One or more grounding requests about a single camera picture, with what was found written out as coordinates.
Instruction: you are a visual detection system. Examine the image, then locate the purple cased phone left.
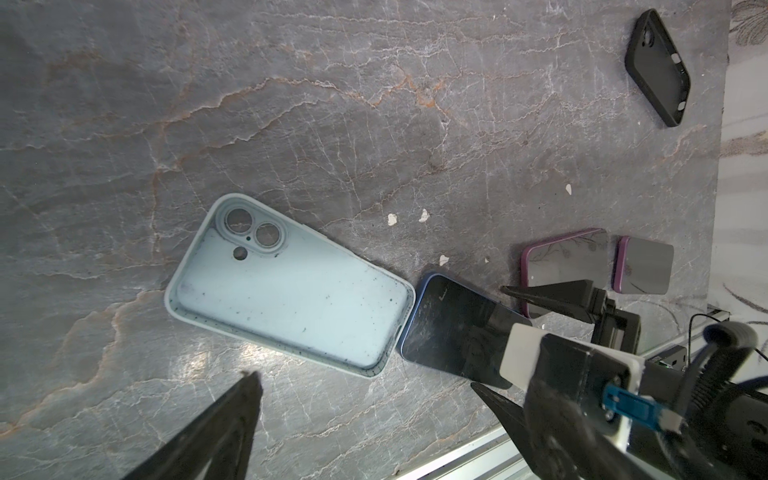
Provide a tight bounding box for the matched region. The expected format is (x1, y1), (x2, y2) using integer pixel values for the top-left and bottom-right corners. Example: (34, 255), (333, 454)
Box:
(520, 228), (609, 289)

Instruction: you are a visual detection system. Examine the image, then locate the purple cased phone right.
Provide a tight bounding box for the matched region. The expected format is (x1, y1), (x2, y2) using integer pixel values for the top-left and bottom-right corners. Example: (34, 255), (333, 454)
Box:
(612, 236), (674, 295)

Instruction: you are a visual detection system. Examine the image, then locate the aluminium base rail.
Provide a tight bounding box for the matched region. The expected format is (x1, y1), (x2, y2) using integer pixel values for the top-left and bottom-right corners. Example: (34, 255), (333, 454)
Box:
(390, 427), (537, 479)

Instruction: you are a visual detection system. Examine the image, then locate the light blue phone case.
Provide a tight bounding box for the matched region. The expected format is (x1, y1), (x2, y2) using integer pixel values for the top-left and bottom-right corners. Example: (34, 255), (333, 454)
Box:
(164, 193), (416, 378)

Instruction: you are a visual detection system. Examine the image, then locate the blue phone black screen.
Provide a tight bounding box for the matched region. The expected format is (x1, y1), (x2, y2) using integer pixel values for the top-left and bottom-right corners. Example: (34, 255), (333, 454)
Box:
(398, 272), (531, 390)

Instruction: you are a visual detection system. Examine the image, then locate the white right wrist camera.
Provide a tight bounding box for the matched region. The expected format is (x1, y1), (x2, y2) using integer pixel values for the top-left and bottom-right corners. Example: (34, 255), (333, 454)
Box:
(499, 324), (628, 453)

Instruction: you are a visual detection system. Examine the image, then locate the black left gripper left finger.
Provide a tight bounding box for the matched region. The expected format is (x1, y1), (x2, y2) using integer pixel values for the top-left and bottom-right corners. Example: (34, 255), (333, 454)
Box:
(126, 372), (263, 479)

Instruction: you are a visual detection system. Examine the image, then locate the black phone case far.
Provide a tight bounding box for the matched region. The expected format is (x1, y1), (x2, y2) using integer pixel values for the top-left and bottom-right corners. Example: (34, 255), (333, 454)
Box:
(624, 9), (691, 128)

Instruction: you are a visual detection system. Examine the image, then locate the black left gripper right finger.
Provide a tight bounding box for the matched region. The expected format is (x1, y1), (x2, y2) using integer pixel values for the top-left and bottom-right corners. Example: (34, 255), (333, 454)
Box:
(524, 380), (650, 479)

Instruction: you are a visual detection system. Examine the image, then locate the purple cased phone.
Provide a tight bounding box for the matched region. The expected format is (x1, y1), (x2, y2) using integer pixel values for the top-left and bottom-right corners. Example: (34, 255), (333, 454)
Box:
(612, 236), (674, 295)
(520, 228), (609, 289)

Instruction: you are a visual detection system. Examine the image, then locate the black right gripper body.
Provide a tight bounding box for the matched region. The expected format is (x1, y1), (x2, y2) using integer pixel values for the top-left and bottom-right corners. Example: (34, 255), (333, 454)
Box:
(533, 309), (646, 447)

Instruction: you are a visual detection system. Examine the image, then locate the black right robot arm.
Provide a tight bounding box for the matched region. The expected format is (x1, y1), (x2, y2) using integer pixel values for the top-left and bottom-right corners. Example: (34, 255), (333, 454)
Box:
(474, 280), (767, 479)

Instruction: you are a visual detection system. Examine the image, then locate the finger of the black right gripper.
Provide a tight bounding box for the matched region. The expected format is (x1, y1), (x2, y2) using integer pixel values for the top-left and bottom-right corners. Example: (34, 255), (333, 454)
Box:
(500, 280), (606, 324)
(470, 382), (539, 475)

